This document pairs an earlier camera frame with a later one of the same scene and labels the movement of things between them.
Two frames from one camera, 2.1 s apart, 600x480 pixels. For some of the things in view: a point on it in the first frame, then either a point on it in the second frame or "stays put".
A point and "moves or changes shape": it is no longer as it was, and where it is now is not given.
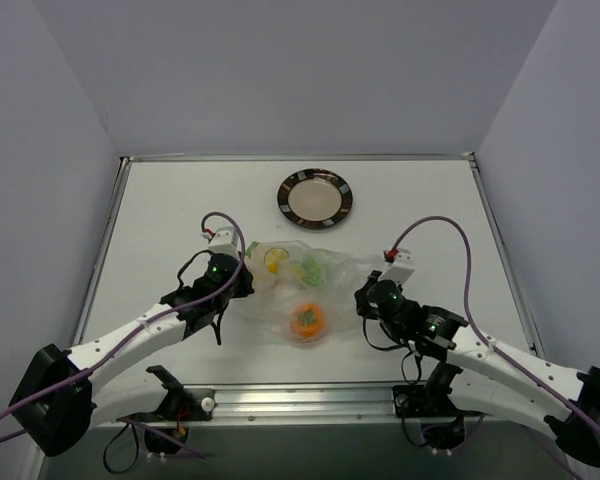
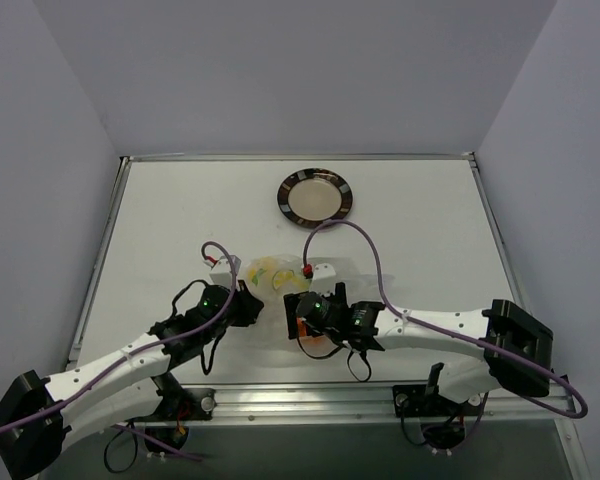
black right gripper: [362, 295] -> [290, 314]
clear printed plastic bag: [301, 294] moves or changes shape
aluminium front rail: [298, 403] stays put
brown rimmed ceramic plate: [315, 198] stays put
